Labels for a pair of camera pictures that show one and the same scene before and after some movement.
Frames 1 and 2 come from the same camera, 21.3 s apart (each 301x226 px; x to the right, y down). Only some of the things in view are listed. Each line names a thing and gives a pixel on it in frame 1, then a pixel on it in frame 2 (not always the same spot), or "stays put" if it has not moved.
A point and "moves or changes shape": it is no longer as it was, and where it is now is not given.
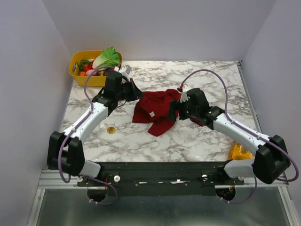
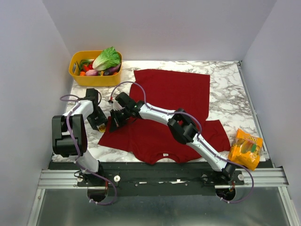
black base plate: x=166 y=178 stays put
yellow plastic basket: x=75 y=57 stays put
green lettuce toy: x=109 y=57 stays put
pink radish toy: x=91 y=72 stays put
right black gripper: x=177 y=108 to x=116 y=118
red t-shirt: x=153 y=106 moves or changes shape
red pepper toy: x=88 y=67 stays put
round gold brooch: x=111 y=130 moves or changes shape
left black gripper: x=136 y=93 to x=103 y=119
